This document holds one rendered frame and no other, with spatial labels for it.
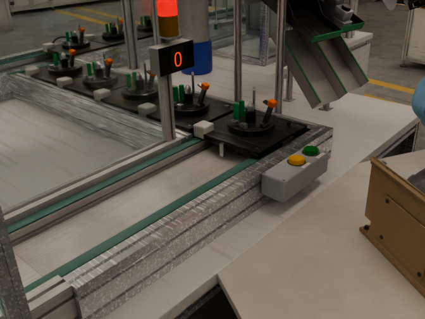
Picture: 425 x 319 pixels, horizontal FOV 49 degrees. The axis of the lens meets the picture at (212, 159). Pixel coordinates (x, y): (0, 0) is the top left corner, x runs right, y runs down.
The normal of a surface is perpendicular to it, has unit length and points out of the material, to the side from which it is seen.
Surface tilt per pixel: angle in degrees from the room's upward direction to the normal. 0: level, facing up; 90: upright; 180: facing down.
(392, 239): 90
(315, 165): 90
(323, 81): 45
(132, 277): 90
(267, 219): 0
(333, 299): 0
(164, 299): 0
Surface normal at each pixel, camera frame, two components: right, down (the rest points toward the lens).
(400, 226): -0.96, 0.15
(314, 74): 0.41, -0.39
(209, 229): 0.74, 0.29
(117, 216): -0.03, -0.89
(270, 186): -0.67, 0.36
